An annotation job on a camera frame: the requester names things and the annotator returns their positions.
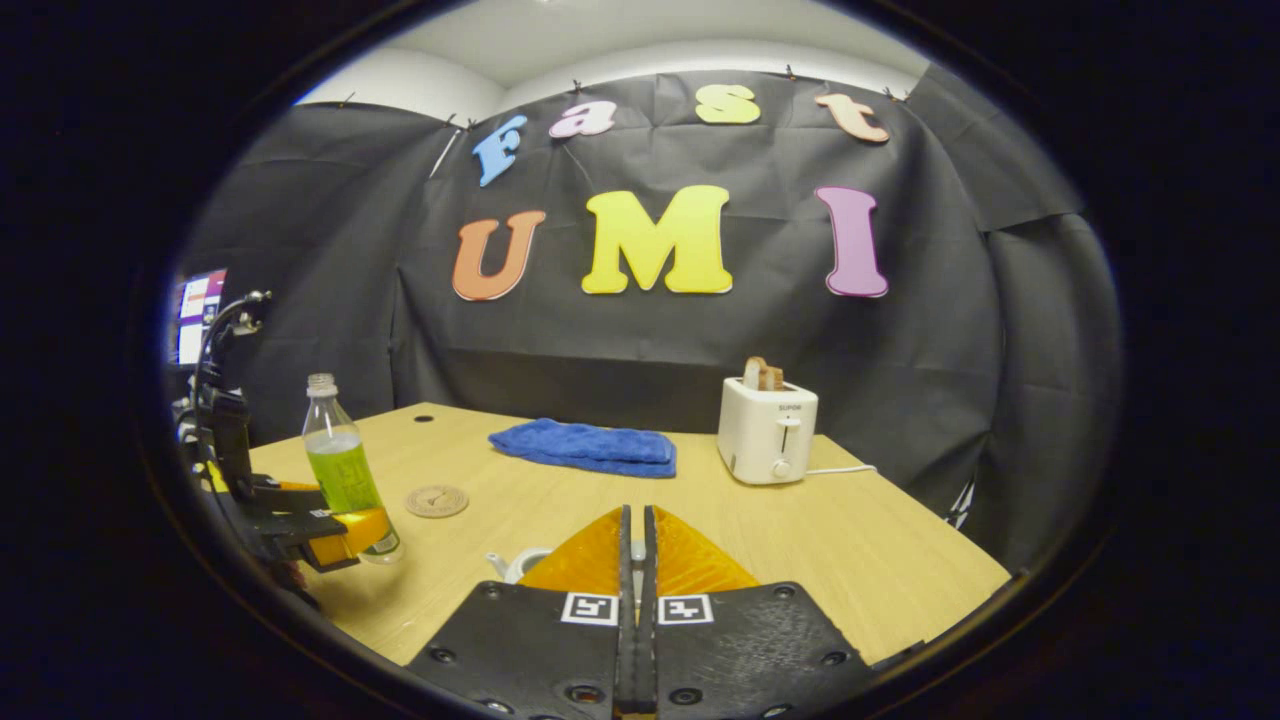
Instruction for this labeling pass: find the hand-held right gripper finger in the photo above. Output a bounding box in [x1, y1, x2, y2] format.
[405, 505, 638, 720]
[640, 505, 881, 720]

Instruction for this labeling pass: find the green label water bottle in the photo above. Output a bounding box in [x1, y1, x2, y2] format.
[302, 373, 404, 566]

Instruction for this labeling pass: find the round wooden coaster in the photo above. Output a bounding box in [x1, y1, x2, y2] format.
[404, 485, 470, 519]

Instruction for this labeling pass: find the blue folded towel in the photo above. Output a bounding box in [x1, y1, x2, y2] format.
[488, 418, 678, 479]

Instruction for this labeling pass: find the computer monitor screen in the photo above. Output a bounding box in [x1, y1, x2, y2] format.
[172, 268, 229, 369]

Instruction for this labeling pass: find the white toaster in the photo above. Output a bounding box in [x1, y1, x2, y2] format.
[717, 377, 819, 487]

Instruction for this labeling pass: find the black backdrop cloth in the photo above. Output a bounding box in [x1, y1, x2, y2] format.
[175, 62, 1126, 576]

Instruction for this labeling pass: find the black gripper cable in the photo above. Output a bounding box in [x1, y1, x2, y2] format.
[193, 288, 273, 401]

